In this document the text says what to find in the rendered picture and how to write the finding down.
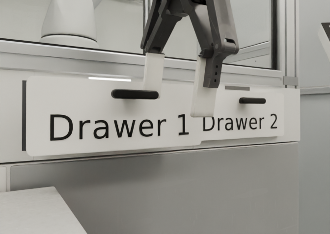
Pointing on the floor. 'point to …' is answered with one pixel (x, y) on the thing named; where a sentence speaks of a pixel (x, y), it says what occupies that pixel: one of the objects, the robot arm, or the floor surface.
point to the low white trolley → (37, 213)
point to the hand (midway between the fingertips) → (173, 97)
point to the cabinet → (174, 189)
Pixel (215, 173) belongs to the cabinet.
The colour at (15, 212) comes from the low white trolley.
